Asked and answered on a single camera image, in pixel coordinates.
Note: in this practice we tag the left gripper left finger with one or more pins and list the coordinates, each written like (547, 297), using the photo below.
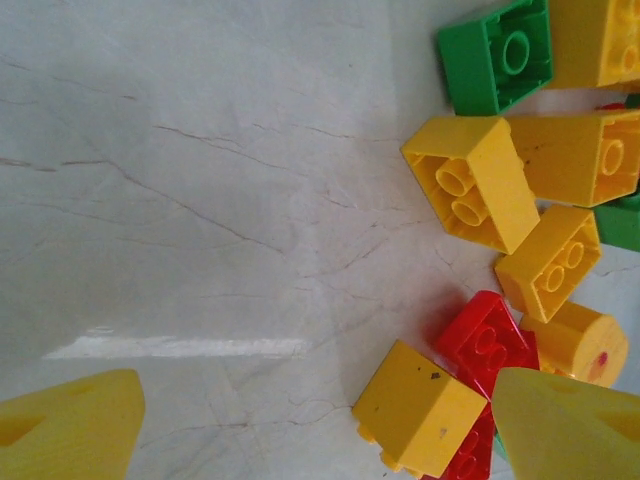
(65, 430)

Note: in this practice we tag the green lego brick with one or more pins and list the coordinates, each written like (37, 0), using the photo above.
(475, 60)
(500, 445)
(620, 225)

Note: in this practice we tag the yellow round lego piece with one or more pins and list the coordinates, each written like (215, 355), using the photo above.
(585, 345)

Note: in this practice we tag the red lego brick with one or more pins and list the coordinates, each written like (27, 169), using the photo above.
(610, 106)
(480, 335)
(470, 450)

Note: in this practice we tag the small yellow lego brick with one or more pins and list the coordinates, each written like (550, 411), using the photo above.
(540, 270)

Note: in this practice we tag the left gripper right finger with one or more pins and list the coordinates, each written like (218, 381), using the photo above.
(565, 435)

